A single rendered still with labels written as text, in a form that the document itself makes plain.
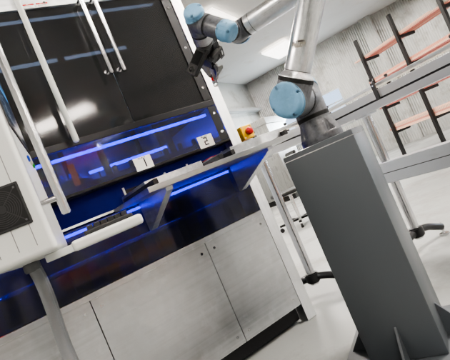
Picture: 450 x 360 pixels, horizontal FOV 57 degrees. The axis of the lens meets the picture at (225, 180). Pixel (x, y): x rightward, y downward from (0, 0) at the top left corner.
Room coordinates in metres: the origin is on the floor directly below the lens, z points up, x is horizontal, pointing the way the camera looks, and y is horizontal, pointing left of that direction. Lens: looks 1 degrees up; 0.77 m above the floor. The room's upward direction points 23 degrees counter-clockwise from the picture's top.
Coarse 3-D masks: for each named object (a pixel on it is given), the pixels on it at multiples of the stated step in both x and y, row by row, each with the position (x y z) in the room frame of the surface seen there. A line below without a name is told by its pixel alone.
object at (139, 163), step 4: (144, 156) 1.85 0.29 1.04; (148, 156) 1.86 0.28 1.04; (136, 160) 1.83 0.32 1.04; (140, 160) 1.84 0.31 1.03; (148, 160) 1.86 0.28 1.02; (136, 164) 1.83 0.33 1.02; (140, 164) 1.83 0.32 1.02; (144, 164) 1.84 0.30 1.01; (148, 164) 1.85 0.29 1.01; (152, 164) 1.86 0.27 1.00; (136, 168) 1.82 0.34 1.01; (140, 168) 1.83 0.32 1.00; (144, 168) 1.84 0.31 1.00; (148, 168) 1.85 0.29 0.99
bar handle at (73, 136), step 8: (16, 0) 1.65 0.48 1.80; (16, 8) 1.66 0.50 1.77; (24, 16) 1.65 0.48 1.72; (24, 24) 1.65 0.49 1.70; (32, 32) 1.66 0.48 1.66; (32, 40) 1.65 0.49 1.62; (40, 48) 1.66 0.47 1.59; (40, 56) 1.65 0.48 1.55; (48, 72) 1.65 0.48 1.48; (48, 80) 1.65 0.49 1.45; (56, 88) 1.66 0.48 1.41; (56, 96) 1.65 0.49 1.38; (64, 112) 1.65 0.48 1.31; (64, 120) 1.66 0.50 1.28; (72, 128) 1.65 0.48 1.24; (72, 136) 1.65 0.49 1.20
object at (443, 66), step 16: (448, 48) 1.86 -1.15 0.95; (416, 64) 2.00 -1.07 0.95; (432, 64) 1.91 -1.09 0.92; (448, 64) 1.86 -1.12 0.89; (384, 80) 2.16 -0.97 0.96; (400, 80) 2.07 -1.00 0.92; (416, 80) 2.00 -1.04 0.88; (432, 80) 1.94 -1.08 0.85; (352, 96) 2.36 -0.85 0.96; (368, 96) 2.25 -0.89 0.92; (384, 96) 2.17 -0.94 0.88; (400, 96) 2.10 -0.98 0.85; (336, 112) 2.46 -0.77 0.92; (352, 112) 2.37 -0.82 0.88; (368, 112) 2.28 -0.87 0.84
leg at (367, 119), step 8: (368, 120) 2.35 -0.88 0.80; (368, 128) 2.36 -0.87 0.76; (376, 136) 2.35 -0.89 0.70; (376, 144) 2.36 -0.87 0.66; (384, 152) 2.35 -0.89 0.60; (384, 160) 2.36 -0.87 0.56; (392, 184) 2.37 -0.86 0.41; (400, 184) 2.36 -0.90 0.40; (400, 192) 2.35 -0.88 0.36; (400, 200) 2.36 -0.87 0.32; (408, 208) 2.35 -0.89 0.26; (408, 216) 2.36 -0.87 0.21; (416, 224) 2.35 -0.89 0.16
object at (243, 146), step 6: (270, 132) 1.74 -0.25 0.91; (276, 132) 1.75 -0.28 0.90; (258, 138) 1.70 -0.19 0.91; (264, 138) 1.72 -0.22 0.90; (270, 138) 1.73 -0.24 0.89; (240, 144) 1.66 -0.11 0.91; (246, 144) 1.67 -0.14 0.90; (252, 144) 1.68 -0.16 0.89; (258, 144) 1.70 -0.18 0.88; (228, 150) 1.65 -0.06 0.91; (234, 150) 1.64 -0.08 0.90; (240, 150) 1.65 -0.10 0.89; (204, 162) 1.84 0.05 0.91
